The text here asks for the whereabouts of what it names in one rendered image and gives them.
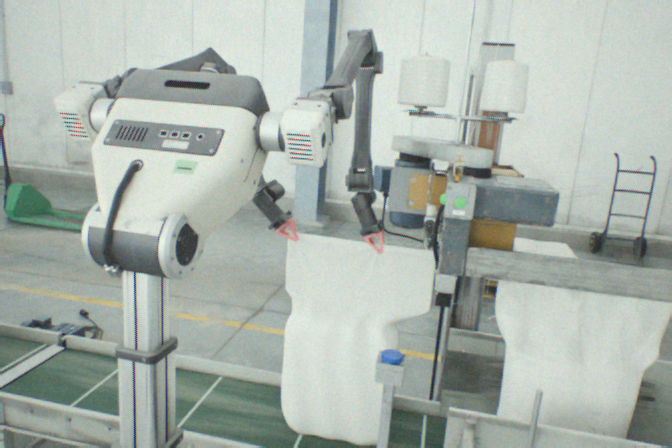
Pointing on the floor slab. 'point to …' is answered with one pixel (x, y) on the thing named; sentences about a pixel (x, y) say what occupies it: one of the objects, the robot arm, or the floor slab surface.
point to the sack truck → (627, 217)
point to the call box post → (385, 416)
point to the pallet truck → (33, 201)
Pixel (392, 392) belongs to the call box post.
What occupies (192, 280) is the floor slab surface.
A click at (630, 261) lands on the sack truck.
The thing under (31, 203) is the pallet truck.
